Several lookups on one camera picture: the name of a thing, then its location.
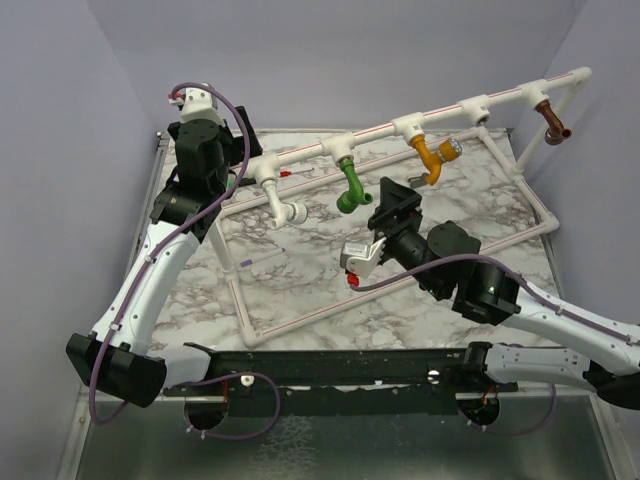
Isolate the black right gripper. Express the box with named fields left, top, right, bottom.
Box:
left=367, top=175, right=446, bottom=298

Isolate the green plastic faucet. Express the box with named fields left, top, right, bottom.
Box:
left=336, top=156, right=373, bottom=214

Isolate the purple capped white pen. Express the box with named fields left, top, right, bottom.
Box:
left=239, top=247, right=286, bottom=268

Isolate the aluminium table edge frame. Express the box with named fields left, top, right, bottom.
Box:
left=124, top=131, right=171, bottom=279

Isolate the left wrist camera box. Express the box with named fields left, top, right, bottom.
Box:
left=169, top=88, right=223, bottom=125

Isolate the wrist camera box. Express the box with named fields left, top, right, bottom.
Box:
left=339, top=237, right=386, bottom=278
left=169, top=88, right=223, bottom=125

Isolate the white plastic faucet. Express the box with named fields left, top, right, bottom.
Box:
left=255, top=175, right=308, bottom=230

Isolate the green black highlighter marker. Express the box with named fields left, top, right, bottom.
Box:
left=227, top=178, right=256, bottom=188

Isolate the yellow plastic faucet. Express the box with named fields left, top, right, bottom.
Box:
left=409, top=135, right=462, bottom=186

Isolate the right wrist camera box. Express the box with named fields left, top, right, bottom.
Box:
left=339, top=237, right=386, bottom=278

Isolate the small grey metal piece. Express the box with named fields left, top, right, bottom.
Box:
left=408, top=176, right=427, bottom=189

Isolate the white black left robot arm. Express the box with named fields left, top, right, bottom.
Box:
left=66, top=114, right=263, bottom=407

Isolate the white PVC pipe frame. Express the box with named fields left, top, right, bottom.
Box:
left=228, top=67, right=592, bottom=347

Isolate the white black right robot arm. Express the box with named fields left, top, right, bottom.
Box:
left=368, top=177, right=639, bottom=410

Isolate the brown plastic faucet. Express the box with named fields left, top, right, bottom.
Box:
left=534, top=100, right=572, bottom=146

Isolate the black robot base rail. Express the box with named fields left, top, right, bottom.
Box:
left=164, top=342, right=516, bottom=417

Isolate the red capped white pen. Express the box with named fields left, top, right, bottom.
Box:
left=279, top=167, right=315, bottom=178

